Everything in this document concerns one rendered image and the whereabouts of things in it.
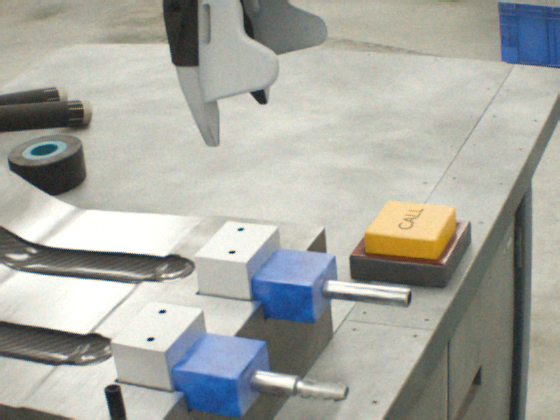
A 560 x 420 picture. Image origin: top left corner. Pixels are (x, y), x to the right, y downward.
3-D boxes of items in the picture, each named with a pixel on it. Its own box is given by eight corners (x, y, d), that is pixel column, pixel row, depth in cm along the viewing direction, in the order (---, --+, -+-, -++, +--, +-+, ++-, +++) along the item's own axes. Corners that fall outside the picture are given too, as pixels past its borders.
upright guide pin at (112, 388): (129, 411, 66) (124, 385, 66) (121, 420, 66) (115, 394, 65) (114, 408, 67) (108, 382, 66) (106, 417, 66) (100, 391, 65)
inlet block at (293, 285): (422, 315, 78) (420, 240, 76) (397, 355, 74) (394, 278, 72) (236, 293, 83) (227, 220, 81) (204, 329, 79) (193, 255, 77)
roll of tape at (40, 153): (-2, 187, 121) (-7, 156, 119) (56, 159, 126) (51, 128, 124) (42, 205, 115) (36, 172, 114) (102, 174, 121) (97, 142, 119)
